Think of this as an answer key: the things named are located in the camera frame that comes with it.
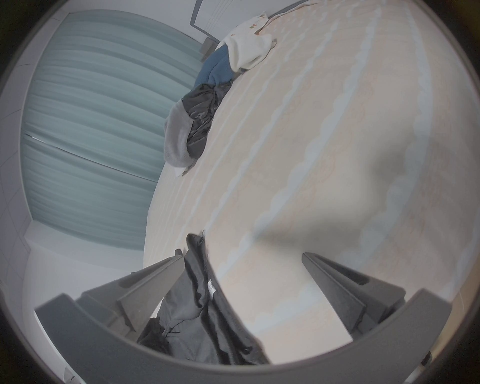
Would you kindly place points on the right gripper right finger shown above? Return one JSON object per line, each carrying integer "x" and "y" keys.
{"x": 348, "y": 296}

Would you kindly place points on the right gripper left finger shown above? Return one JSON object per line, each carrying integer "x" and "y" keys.
{"x": 142, "y": 296}

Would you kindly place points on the black T-shirt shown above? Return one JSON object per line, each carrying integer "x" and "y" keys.
{"x": 210, "y": 330}

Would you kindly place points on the bed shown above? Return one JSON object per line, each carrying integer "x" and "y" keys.
{"x": 337, "y": 150}

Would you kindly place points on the pile of clothes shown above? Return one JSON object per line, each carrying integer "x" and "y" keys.
{"x": 198, "y": 112}

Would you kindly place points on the blue-green curtain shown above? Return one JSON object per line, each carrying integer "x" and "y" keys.
{"x": 93, "y": 75}
{"x": 82, "y": 195}

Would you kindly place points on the white printed pillow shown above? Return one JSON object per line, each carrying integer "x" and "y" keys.
{"x": 247, "y": 24}

